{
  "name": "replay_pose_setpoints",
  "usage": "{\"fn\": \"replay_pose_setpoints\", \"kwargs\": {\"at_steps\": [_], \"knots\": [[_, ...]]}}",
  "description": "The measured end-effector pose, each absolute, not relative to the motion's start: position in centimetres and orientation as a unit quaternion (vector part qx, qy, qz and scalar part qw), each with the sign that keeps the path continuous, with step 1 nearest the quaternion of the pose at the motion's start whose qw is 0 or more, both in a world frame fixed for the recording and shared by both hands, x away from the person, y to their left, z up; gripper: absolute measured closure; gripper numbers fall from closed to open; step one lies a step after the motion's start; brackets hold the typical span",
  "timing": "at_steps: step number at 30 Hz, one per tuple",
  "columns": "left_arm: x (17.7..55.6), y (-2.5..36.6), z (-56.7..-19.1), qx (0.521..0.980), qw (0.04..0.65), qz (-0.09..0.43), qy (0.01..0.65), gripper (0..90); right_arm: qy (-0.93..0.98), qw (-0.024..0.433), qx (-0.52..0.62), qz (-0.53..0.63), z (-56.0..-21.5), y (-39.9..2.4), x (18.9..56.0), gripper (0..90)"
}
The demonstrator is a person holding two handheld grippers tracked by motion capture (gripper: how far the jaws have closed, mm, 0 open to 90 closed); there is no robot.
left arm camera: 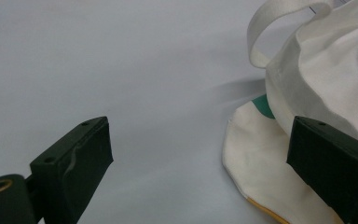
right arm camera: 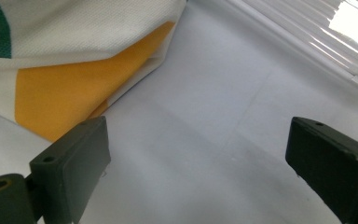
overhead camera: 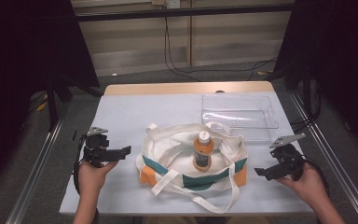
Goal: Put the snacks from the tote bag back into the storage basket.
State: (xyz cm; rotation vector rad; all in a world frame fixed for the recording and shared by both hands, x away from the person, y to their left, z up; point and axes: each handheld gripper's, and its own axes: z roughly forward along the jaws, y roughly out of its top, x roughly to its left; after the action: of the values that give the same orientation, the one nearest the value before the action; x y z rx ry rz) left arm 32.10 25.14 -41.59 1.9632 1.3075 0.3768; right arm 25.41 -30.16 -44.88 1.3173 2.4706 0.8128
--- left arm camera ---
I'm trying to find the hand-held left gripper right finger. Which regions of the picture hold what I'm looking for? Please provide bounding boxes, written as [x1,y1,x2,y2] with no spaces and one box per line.
[286,116,358,224]

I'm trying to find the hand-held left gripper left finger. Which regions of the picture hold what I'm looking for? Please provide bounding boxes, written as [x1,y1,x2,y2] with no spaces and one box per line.
[29,116,115,224]

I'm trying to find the white tote bag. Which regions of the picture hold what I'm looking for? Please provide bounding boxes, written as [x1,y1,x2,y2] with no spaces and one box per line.
[221,0,358,224]

